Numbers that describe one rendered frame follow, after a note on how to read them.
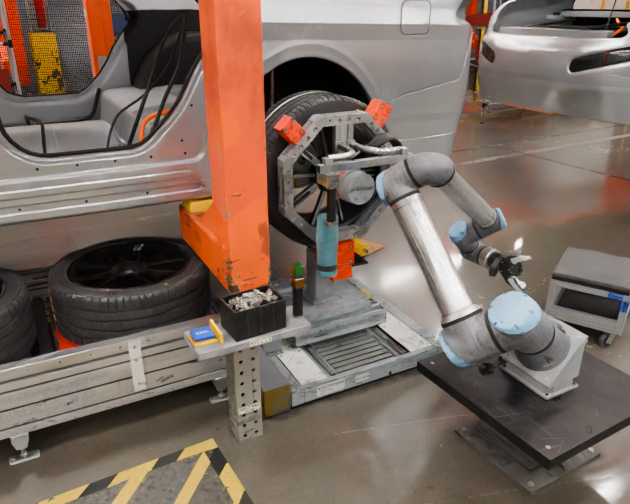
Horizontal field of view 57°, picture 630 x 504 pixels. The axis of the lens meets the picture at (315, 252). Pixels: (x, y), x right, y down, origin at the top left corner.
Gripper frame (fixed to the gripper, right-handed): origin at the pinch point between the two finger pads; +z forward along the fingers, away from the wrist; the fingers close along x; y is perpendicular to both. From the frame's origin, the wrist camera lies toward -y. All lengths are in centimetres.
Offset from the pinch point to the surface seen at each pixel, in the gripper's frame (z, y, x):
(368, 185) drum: -42, -49, -33
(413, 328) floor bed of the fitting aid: -52, -13, 43
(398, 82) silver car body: -90, -1, -68
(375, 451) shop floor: 2, -71, 55
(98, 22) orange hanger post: -313, -97, -98
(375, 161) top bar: -37, -49, -44
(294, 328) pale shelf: -22, -92, 10
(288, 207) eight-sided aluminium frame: -57, -77, -24
